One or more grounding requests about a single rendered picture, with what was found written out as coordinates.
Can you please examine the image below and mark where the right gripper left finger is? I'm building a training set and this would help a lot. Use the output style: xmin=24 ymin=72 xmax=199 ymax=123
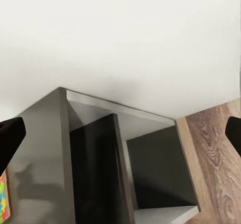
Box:
xmin=0 ymin=117 xmax=26 ymax=177

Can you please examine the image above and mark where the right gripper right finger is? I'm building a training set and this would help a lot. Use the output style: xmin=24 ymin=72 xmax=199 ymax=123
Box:
xmin=225 ymin=116 xmax=241 ymax=157

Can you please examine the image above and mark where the jigsaw puzzle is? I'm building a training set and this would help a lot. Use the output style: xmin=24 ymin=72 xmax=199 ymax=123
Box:
xmin=0 ymin=171 xmax=11 ymax=224

